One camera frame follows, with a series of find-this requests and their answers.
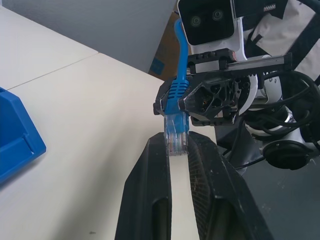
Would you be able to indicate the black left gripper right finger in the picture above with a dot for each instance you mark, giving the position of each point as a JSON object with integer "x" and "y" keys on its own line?
{"x": 220, "y": 190}

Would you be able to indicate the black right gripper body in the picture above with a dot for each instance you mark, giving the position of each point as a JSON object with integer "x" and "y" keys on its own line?
{"x": 250, "y": 65}

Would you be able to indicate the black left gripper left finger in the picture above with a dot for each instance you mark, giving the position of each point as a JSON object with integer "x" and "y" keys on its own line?
{"x": 145, "y": 190}

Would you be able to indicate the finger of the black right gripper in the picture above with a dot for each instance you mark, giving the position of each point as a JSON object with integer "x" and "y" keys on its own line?
{"x": 215, "y": 97}
{"x": 162, "y": 97}

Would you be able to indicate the blue plastic bin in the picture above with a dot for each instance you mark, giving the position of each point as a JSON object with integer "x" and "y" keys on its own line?
{"x": 15, "y": 132}

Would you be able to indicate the brown cardboard box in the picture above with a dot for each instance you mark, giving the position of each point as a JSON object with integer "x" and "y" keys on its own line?
{"x": 163, "y": 50}

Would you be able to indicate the white and black robot torso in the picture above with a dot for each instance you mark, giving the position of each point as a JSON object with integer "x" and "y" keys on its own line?
{"x": 287, "y": 27}

